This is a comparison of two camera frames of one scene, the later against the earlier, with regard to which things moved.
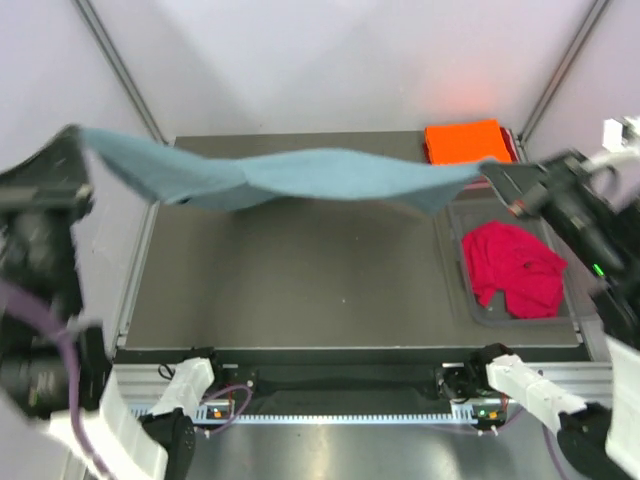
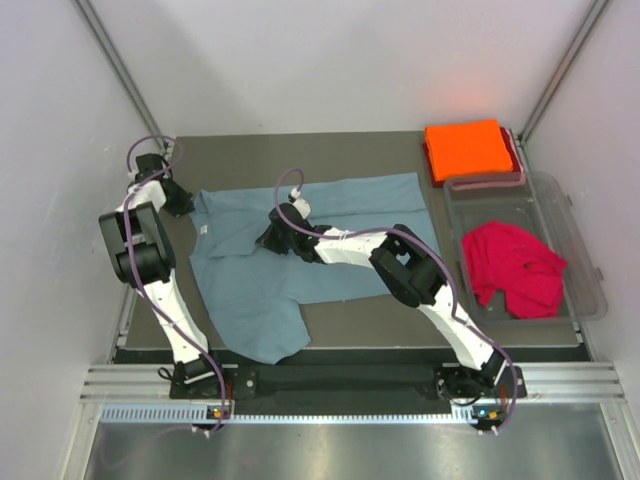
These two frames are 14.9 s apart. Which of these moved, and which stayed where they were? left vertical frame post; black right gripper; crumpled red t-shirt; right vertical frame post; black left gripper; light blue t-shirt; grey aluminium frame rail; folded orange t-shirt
Moved: black left gripper; light blue t-shirt; black right gripper
Stayed: grey aluminium frame rail; crumpled red t-shirt; folded orange t-shirt; left vertical frame post; right vertical frame post
